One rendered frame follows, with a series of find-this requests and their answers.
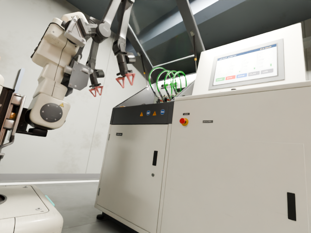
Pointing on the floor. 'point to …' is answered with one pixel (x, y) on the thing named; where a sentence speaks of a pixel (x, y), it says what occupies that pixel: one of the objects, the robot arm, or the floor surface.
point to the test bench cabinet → (121, 217)
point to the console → (242, 152)
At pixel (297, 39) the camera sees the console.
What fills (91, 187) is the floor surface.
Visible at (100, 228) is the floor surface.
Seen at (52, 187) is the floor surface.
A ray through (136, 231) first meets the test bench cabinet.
